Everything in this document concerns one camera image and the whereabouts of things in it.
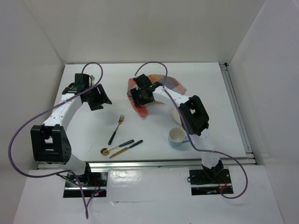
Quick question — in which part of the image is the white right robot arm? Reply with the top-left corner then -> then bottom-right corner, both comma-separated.
130,84 -> 223,183

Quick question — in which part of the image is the cream ceramic plate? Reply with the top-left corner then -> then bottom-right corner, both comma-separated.
171,108 -> 182,125

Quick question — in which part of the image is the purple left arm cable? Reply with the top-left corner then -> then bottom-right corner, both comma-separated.
8,62 -> 104,220

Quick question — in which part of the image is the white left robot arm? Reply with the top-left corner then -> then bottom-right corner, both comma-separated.
30,84 -> 112,186

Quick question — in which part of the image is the gold fork dark handle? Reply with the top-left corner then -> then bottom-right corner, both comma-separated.
108,114 -> 125,146

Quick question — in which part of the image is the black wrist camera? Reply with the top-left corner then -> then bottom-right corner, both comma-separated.
73,73 -> 93,89
133,74 -> 152,89

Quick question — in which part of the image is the gold knife dark handle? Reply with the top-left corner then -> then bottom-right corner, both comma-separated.
109,140 -> 143,159

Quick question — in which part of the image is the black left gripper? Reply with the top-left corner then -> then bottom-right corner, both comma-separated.
84,84 -> 111,111

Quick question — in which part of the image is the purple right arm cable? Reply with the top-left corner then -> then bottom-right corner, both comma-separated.
135,61 -> 249,199

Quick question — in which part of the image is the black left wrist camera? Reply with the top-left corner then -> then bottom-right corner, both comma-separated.
73,73 -> 93,89

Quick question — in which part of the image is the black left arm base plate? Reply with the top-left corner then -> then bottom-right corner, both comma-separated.
63,172 -> 107,188

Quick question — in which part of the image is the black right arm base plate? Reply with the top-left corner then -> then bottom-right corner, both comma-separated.
189,169 -> 232,185

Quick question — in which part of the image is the aluminium front table rail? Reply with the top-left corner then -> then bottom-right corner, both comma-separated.
36,154 -> 257,170

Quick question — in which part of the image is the gold spoon dark handle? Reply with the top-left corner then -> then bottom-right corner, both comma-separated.
100,140 -> 134,156

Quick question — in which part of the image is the light blue mug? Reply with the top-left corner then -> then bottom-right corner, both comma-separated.
168,128 -> 189,147

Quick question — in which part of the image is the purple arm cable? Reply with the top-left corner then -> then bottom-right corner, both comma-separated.
135,61 -> 249,199
8,62 -> 104,220

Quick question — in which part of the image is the checked orange blue placemat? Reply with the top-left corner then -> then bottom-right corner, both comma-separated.
127,74 -> 187,118

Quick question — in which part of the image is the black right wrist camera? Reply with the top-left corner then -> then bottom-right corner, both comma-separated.
133,74 -> 152,89

